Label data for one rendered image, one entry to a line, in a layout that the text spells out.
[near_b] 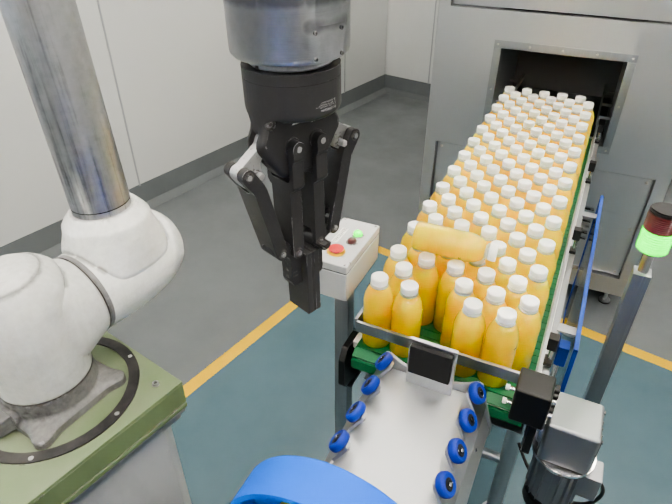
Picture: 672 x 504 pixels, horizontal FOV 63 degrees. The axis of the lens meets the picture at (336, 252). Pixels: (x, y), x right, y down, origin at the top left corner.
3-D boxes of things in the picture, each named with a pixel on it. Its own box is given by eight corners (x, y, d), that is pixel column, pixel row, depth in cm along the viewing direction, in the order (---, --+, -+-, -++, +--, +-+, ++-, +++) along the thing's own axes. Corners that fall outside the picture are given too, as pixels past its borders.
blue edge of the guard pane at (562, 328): (513, 474, 153) (554, 343, 124) (553, 306, 212) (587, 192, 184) (532, 481, 151) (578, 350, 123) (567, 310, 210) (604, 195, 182)
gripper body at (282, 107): (277, 80, 36) (286, 203, 41) (366, 55, 41) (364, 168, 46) (214, 58, 41) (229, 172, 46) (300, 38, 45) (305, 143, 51)
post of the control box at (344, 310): (334, 501, 194) (334, 276, 137) (339, 491, 197) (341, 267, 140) (344, 505, 193) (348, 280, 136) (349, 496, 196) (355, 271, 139)
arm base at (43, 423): (-46, 423, 93) (-60, 401, 90) (66, 344, 109) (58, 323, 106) (19, 472, 85) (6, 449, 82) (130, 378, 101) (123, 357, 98)
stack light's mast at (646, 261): (626, 274, 121) (650, 212, 112) (627, 260, 126) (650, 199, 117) (658, 282, 119) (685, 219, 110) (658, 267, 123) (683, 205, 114)
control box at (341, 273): (308, 290, 132) (307, 255, 126) (343, 248, 147) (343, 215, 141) (346, 302, 129) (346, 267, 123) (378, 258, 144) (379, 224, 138)
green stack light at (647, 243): (635, 252, 118) (642, 233, 115) (635, 237, 122) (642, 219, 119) (668, 260, 115) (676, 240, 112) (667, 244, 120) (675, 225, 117)
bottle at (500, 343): (470, 378, 123) (482, 318, 113) (486, 361, 127) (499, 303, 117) (498, 394, 119) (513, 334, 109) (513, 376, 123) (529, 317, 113)
